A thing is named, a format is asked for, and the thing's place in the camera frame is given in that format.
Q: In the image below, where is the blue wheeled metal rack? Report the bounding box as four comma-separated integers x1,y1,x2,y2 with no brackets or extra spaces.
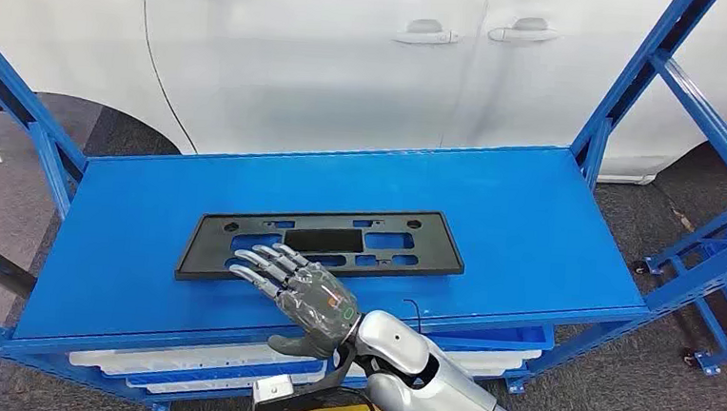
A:
628,205,727,380

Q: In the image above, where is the blue metal shelf rack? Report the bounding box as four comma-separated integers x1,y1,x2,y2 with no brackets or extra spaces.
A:
0,0,727,411

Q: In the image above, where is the blue plastic bin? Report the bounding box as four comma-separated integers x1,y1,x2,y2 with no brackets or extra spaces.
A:
421,318,557,362

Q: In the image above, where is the white car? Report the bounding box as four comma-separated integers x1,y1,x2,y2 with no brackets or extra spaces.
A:
0,0,727,208

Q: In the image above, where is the black plastic plate bracket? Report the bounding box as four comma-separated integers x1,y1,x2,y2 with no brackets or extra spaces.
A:
173,195,469,299

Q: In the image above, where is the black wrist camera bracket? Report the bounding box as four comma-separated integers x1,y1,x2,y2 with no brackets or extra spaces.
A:
253,336,363,411

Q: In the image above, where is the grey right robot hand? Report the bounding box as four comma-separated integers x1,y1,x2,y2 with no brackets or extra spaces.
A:
223,240,367,362

